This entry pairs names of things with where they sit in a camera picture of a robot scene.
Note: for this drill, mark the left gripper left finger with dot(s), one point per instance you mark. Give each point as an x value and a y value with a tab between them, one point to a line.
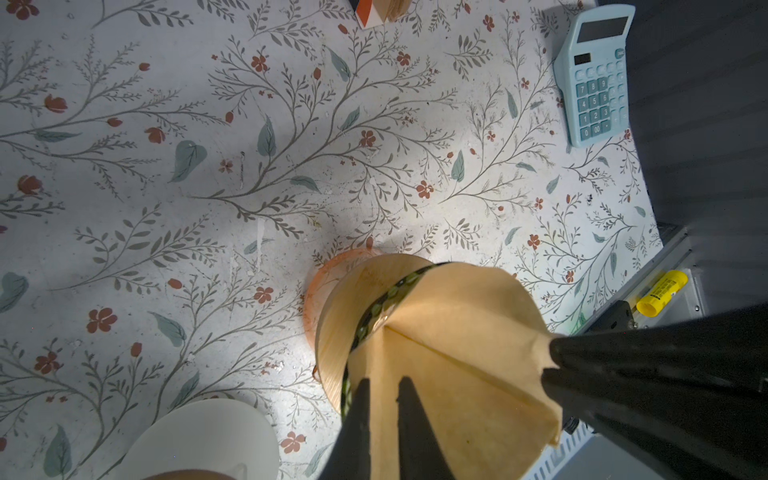
350	458

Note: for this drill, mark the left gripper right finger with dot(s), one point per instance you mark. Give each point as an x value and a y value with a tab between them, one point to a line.
420	456

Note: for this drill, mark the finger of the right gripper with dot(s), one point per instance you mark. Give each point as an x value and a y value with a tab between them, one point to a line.
679	430
726	350

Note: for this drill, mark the green glass dripper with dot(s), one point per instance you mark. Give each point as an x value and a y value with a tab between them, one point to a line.
376	313

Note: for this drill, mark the orange glass pitcher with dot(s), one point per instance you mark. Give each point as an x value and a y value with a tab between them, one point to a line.
341	290

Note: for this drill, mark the orange coffee filter box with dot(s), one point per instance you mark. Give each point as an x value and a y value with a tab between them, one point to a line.
370	13

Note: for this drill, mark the brown paper coffee filters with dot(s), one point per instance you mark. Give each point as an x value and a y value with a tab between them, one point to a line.
391	10

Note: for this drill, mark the white frosted mug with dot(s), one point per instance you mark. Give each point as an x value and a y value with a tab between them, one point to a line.
211	439

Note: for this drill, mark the light blue calculator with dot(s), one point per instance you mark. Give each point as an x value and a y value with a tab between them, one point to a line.
591	73

